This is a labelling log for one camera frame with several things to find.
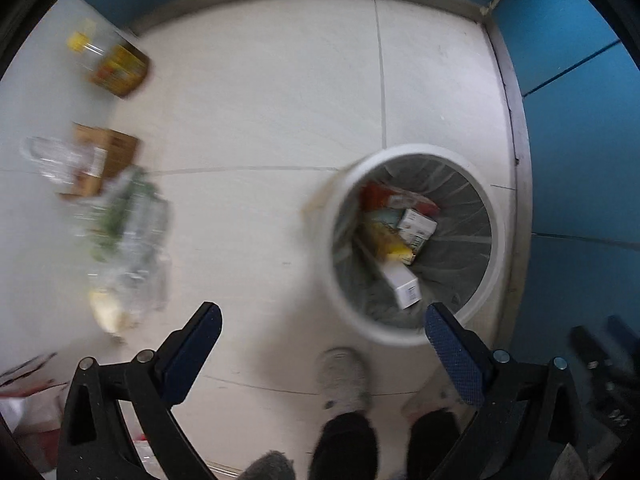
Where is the red snack packet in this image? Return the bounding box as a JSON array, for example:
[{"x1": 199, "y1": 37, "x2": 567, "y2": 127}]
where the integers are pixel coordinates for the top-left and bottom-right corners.
[{"x1": 361, "y1": 182, "x2": 441, "y2": 215}]

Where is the yellow snack packet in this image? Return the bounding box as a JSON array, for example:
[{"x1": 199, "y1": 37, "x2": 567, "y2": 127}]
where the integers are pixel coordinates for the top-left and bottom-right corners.
[{"x1": 364, "y1": 220, "x2": 417, "y2": 266}]

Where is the pale yellow cup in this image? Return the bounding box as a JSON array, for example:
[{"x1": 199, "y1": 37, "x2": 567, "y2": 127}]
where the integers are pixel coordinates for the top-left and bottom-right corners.
[{"x1": 89, "y1": 287, "x2": 132, "y2": 336}]

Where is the white round trash bin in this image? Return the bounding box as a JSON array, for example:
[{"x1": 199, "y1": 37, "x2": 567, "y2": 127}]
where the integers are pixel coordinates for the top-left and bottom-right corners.
[{"x1": 319, "y1": 143, "x2": 506, "y2": 347}]

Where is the crushed clear plastic bottle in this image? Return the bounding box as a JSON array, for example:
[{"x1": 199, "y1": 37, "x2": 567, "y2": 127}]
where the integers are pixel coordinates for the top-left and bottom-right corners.
[{"x1": 87, "y1": 252, "x2": 173, "y2": 313}]

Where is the crushed green-label plastic bottle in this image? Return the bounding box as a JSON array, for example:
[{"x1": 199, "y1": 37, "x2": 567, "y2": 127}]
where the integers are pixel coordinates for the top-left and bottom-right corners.
[{"x1": 75, "y1": 167, "x2": 173, "y2": 263}]

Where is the person's shoe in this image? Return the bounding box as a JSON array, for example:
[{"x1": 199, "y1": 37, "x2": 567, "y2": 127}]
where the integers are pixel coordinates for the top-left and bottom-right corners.
[
  {"x1": 316, "y1": 347, "x2": 374, "y2": 415},
  {"x1": 401, "y1": 384, "x2": 463, "y2": 423}
]

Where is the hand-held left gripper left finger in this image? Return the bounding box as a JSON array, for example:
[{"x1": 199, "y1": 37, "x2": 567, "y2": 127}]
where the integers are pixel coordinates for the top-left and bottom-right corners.
[{"x1": 57, "y1": 301, "x2": 223, "y2": 480}]

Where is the brown cardboard box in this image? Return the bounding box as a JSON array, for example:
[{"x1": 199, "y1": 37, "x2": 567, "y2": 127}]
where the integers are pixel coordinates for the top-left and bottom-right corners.
[{"x1": 59, "y1": 122, "x2": 140, "y2": 199}]

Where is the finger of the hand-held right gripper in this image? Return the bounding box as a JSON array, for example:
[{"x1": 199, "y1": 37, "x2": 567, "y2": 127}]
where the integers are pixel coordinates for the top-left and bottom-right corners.
[
  {"x1": 569, "y1": 326, "x2": 623, "y2": 406},
  {"x1": 606, "y1": 314, "x2": 640, "y2": 361}
]

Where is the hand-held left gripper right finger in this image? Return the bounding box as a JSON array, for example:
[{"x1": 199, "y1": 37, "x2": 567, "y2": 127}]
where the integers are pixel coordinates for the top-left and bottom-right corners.
[{"x1": 424, "y1": 302, "x2": 592, "y2": 480}]

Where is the person's leg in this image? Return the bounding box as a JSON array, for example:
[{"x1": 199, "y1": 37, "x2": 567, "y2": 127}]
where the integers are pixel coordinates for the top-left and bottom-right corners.
[
  {"x1": 406, "y1": 409, "x2": 463, "y2": 480},
  {"x1": 309, "y1": 409, "x2": 379, "y2": 480}
]

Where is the grey fuzzy sleeve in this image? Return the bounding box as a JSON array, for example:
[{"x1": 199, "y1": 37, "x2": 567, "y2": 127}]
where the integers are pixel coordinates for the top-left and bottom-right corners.
[{"x1": 239, "y1": 451, "x2": 297, "y2": 480}]

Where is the white long box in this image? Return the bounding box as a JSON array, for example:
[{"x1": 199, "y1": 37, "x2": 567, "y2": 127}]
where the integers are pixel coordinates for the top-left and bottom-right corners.
[{"x1": 381, "y1": 255, "x2": 420, "y2": 310}]

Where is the white green-print carton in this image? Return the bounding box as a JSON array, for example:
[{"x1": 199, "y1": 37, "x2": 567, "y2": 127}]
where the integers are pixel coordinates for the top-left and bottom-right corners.
[{"x1": 397, "y1": 208, "x2": 437, "y2": 253}]

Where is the red and white packaging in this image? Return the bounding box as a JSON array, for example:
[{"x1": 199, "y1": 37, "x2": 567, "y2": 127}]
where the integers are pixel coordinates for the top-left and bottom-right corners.
[{"x1": 0, "y1": 354, "x2": 70, "y2": 472}]

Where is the person's left leg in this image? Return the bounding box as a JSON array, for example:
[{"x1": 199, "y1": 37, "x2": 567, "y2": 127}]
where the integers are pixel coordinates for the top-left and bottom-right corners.
[{"x1": 309, "y1": 409, "x2": 379, "y2": 480}]

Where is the teal small box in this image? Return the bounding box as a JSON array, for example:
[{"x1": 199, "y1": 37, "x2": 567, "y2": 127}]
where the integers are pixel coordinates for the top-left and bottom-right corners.
[{"x1": 369, "y1": 208, "x2": 403, "y2": 228}]

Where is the person's right shoe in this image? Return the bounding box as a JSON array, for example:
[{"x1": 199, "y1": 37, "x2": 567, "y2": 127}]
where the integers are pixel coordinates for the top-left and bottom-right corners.
[{"x1": 401, "y1": 384, "x2": 463, "y2": 423}]

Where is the person's right leg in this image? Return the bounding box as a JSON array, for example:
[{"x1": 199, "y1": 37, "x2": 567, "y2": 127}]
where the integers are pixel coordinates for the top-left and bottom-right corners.
[{"x1": 406, "y1": 409, "x2": 463, "y2": 480}]

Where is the yellow-cap bottle with yellow label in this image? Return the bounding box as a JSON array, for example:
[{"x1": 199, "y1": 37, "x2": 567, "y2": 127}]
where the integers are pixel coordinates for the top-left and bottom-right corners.
[{"x1": 67, "y1": 19, "x2": 151, "y2": 99}]

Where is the person's left shoe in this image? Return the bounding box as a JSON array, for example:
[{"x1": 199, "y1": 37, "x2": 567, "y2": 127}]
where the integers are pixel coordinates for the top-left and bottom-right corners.
[{"x1": 316, "y1": 347, "x2": 374, "y2": 415}]

